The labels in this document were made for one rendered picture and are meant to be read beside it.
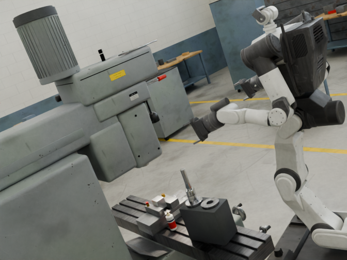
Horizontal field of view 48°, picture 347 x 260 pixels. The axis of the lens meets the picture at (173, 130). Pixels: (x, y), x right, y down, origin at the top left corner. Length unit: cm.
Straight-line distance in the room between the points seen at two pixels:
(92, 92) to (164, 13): 889
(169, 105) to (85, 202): 514
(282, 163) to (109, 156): 89
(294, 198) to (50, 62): 138
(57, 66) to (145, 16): 852
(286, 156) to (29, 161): 124
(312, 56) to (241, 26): 623
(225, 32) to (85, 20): 328
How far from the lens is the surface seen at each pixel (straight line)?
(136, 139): 204
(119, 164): 198
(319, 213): 223
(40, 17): 188
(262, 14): 186
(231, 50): 816
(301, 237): 245
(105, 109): 193
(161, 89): 673
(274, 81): 169
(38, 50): 188
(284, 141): 201
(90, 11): 957
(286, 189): 213
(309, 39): 177
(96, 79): 191
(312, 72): 181
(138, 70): 202
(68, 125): 186
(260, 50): 168
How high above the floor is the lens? 200
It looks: 16 degrees down
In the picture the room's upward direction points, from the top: 20 degrees counter-clockwise
